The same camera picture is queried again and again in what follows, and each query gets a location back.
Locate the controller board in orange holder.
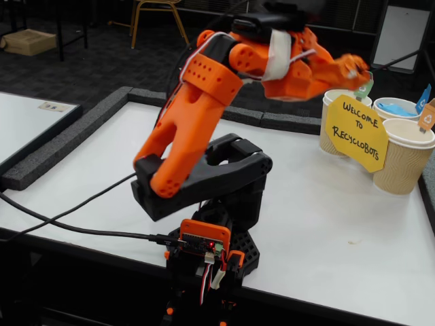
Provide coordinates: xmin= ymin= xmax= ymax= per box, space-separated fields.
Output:
xmin=179 ymin=219 xmax=232 ymax=264

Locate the red white black servo wire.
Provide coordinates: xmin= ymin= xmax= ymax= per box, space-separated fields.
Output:
xmin=198 ymin=253 xmax=228 ymax=306
xmin=156 ymin=31 xmax=239 ymax=128

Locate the black metal table frame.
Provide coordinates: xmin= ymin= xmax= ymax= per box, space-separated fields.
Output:
xmin=56 ymin=0 xmax=89 ymax=62

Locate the yellow handwritten welcome sign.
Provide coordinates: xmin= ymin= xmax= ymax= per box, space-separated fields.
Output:
xmin=325 ymin=94 xmax=389 ymax=173

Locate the brown cardboard box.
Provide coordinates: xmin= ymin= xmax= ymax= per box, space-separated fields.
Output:
xmin=0 ymin=29 xmax=58 ymax=57

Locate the paper cup with green tag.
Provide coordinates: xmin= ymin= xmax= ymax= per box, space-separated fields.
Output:
xmin=319 ymin=88 xmax=374 ymax=158

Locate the white masking tape wrap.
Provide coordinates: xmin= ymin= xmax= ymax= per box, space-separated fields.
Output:
xmin=263 ymin=29 xmax=293 ymax=82

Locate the black robot base with clamp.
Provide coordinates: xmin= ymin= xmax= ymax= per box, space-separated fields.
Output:
xmin=164 ymin=200 xmax=261 ymax=326

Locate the small paper label sticker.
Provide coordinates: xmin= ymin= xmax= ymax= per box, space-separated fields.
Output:
xmin=38 ymin=101 xmax=71 ymax=113

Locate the black foam border strip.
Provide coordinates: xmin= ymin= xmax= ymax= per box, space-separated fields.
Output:
xmin=418 ymin=166 xmax=435 ymax=218
xmin=127 ymin=87 xmax=264 ymax=126
xmin=261 ymin=111 xmax=322 ymax=135
xmin=1 ymin=86 xmax=134 ymax=192

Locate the thin black webcam cable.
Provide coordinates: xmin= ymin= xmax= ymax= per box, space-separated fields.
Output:
xmin=0 ymin=0 xmax=252 ymax=242

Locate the orange recycling bin tag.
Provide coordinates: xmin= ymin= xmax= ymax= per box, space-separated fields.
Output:
xmin=417 ymin=98 xmax=435 ymax=134

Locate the upright white panel black frame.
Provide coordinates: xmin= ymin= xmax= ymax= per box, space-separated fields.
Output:
xmin=370 ymin=0 xmax=432 ymax=74

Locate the blue recycling bin tag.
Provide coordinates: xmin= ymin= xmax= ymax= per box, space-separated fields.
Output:
xmin=415 ymin=84 xmax=432 ymax=115

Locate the paper cup with orange tag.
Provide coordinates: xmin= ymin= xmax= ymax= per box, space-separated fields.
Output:
xmin=372 ymin=117 xmax=435 ymax=196

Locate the black framed white board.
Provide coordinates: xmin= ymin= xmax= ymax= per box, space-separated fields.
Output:
xmin=0 ymin=91 xmax=84 ymax=176

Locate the green recycling bin tag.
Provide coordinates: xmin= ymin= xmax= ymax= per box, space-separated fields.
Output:
xmin=353 ymin=71 xmax=375 ymax=103

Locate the blue paper wad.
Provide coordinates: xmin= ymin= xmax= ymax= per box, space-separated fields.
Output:
xmin=377 ymin=100 xmax=419 ymax=118

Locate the black webcam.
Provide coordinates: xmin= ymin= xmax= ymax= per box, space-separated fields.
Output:
xmin=230 ymin=1 xmax=307 ymax=35

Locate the paper cup with blue tag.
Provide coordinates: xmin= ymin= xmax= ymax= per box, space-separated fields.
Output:
xmin=372 ymin=97 xmax=424 ymax=123

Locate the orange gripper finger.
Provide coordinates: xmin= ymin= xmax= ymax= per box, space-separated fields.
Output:
xmin=312 ymin=43 xmax=344 ymax=69
xmin=307 ymin=69 xmax=366 ymax=101

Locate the thick black USB cable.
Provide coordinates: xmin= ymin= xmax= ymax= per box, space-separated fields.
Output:
xmin=0 ymin=193 xmax=181 ymax=248

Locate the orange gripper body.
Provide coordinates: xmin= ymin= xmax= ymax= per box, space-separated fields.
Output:
xmin=263 ymin=26 xmax=336 ymax=100

